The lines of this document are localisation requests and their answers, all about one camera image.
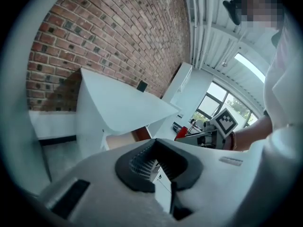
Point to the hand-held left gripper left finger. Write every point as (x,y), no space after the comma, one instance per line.
(132,171)

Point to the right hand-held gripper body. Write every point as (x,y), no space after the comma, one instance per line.
(223,122)

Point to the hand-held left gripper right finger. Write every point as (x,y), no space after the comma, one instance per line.
(184,169)

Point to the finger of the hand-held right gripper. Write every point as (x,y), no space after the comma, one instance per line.
(187,141)

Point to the white desk drawer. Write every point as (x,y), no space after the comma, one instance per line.
(123,141)
(162,185)

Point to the person's right forearm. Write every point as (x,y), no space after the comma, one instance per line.
(253,133)

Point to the closed white desk drawer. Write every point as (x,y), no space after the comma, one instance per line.
(162,185)

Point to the black-framed window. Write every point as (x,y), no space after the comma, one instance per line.
(213,98)

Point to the white bookshelf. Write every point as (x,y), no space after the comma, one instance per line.
(182,77)

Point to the long ceiling light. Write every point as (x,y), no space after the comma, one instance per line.
(249,66)

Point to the person's white printed shirt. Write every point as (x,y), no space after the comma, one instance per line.
(284,91)

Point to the white desk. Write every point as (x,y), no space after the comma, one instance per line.
(118,103)

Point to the small black box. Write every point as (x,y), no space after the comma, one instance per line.
(142,86)

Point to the white ceiling pipe bundle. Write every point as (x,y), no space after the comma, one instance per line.
(198,20)

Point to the person's head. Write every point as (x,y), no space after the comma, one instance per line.
(260,6)

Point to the black head-worn camera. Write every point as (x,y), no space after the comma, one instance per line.
(231,11)

